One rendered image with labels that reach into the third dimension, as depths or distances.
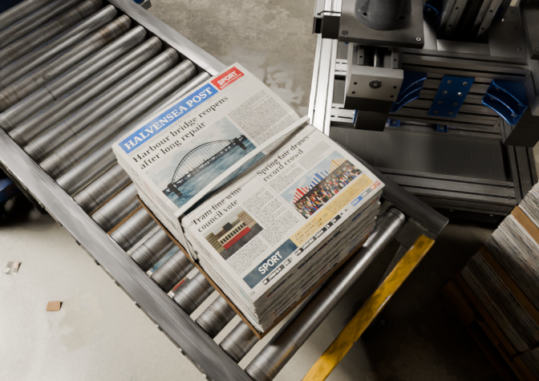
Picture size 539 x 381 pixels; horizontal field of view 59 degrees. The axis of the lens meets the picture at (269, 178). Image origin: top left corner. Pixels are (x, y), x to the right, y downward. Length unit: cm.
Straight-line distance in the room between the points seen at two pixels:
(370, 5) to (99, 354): 139
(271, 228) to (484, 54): 96
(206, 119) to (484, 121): 104
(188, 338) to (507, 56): 114
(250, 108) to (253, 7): 188
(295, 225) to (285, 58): 175
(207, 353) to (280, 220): 30
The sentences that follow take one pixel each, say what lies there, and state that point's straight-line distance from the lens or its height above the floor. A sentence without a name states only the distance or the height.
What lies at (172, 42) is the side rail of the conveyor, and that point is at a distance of 135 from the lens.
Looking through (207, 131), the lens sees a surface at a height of 103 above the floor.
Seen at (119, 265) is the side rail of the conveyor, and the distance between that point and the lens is 100.
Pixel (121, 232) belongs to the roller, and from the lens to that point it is 103.
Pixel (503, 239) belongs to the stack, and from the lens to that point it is 143.
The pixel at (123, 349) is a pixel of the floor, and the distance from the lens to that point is 180.
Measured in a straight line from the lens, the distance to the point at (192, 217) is 75.
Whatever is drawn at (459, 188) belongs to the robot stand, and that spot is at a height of 23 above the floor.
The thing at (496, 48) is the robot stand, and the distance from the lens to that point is 155.
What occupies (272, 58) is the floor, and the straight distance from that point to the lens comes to 243.
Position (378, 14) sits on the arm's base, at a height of 86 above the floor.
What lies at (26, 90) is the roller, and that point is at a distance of 137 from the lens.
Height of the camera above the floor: 169
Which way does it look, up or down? 58 degrees down
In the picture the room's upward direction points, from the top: 1 degrees counter-clockwise
